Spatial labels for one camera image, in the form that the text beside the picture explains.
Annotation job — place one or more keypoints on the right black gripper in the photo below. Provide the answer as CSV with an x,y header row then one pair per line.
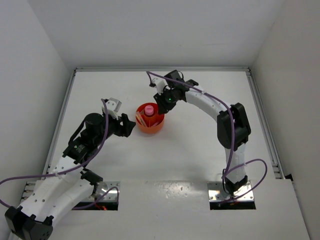
x,y
164,106

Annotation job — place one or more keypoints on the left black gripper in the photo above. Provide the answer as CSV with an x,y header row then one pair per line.
x,y
125,129

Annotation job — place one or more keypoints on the pink glue bottle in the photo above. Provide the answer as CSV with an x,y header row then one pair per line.
x,y
149,111

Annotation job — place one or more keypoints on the pink thin pencil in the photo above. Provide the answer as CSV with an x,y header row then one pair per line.
x,y
145,122

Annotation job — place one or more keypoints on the yellow beige stick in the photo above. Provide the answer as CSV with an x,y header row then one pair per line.
x,y
139,116

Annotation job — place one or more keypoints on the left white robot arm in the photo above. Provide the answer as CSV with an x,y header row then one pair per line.
x,y
70,181

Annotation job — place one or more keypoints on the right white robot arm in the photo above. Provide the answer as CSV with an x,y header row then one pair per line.
x,y
233,128

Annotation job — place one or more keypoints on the orange round organizer container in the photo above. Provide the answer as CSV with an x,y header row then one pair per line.
x,y
150,120

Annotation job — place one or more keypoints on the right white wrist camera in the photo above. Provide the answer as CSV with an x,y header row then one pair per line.
x,y
158,83

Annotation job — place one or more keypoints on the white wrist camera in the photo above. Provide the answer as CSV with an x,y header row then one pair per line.
x,y
158,83
112,107

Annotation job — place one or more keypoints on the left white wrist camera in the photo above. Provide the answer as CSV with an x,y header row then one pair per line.
x,y
112,107

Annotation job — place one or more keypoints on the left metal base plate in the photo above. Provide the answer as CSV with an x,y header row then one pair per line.
x,y
112,187

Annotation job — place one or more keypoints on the metal base plate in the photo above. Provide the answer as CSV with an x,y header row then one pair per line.
x,y
217,193
112,187

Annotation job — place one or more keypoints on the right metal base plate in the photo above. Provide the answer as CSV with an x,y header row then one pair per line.
x,y
217,193

